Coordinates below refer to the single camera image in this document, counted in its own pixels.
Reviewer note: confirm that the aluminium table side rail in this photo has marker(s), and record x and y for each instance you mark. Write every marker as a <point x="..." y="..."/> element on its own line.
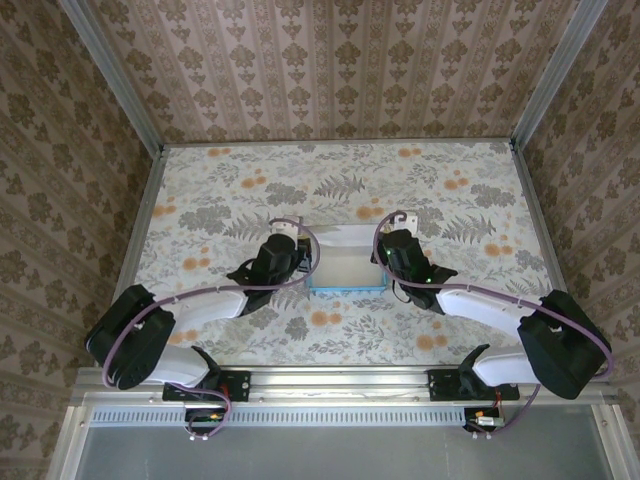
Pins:
<point x="140" y="225"/>
<point x="540" y="225"/>

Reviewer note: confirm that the aluminium frame post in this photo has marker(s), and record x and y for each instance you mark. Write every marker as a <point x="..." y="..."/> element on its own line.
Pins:
<point x="550" y="75"/>
<point x="120" y="75"/>

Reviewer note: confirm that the small black controller board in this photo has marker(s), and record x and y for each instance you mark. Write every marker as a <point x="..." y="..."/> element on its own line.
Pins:
<point x="205" y="420"/>
<point x="485" y="419"/>

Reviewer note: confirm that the aluminium mounting beam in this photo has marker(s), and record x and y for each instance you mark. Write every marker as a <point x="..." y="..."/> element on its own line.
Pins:
<point x="340" y="385"/>

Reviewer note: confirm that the teal paper box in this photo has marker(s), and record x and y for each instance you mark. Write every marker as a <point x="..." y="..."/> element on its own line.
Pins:
<point x="347" y="260"/>

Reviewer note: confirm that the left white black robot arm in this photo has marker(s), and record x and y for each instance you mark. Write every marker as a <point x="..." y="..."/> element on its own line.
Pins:
<point x="135" y="335"/>

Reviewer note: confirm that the floral table cover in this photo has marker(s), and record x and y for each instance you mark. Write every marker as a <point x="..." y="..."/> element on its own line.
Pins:
<point x="340" y="180"/>

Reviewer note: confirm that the grey metal shelf plate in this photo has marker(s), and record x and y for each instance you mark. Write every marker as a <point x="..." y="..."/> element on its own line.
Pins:
<point x="340" y="455"/>

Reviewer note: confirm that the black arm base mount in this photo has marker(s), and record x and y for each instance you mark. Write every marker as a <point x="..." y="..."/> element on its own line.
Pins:
<point x="445" y="386"/>
<point x="235" y="386"/>

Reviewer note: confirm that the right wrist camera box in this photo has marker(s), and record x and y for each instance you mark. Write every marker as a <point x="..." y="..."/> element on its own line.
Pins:
<point x="407" y="221"/>

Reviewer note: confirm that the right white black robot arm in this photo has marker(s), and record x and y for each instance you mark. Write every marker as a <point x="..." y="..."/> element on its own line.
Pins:
<point x="555" y="345"/>

